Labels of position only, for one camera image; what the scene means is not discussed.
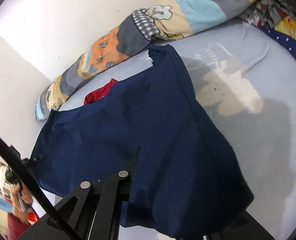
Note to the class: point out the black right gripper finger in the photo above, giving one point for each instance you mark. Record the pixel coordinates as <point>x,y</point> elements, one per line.
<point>98,208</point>

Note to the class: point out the navy blue work garment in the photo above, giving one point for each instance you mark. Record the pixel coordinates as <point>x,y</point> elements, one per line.
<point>186,182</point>

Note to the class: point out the red sleeve forearm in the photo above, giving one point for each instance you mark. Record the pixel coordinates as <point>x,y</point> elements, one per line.
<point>16,227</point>

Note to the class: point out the patchwork rolled quilt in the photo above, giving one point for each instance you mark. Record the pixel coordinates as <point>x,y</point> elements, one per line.
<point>168,20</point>

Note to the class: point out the grey black patterned cloth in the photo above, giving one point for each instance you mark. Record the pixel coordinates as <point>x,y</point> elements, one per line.
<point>268,13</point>

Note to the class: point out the yellow navy star blanket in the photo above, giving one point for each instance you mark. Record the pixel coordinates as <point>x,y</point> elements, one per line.
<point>283,33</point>

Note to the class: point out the red garment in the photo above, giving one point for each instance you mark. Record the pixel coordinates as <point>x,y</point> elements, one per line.
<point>99,93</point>

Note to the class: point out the white rack shelf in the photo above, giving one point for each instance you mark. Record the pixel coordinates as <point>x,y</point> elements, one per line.
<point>5,187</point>

